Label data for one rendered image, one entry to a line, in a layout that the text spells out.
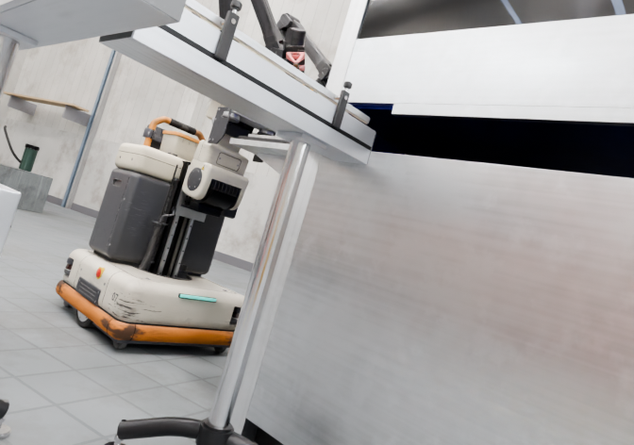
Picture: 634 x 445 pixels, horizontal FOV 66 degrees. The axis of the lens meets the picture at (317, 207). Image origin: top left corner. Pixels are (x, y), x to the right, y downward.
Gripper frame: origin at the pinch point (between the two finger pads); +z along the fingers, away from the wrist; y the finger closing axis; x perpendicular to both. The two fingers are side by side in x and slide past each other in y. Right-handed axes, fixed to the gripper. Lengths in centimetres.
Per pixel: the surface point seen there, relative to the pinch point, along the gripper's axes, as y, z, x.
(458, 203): 14, 81, -34
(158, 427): 62, 98, 35
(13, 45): -18, 71, 58
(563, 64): -15, 75, -54
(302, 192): 26, 49, 0
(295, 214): 32, 52, 2
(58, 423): 69, 90, 62
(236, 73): -15, 80, 13
